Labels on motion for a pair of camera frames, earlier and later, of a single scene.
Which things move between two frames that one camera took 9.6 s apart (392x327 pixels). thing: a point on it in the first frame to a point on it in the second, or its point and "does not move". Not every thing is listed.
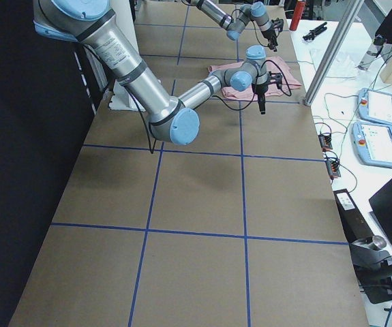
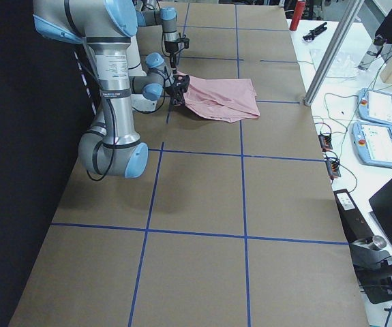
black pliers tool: [313, 33] does not move
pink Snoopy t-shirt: [279, 67] to [225, 100]
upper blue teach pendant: [378, 107] does not move
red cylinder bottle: [299, 8] does not move
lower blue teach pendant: [378, 145] does not move
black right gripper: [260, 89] to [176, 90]
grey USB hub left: [325, 142] does not move
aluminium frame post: [342, 30] does not move
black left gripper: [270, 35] to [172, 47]
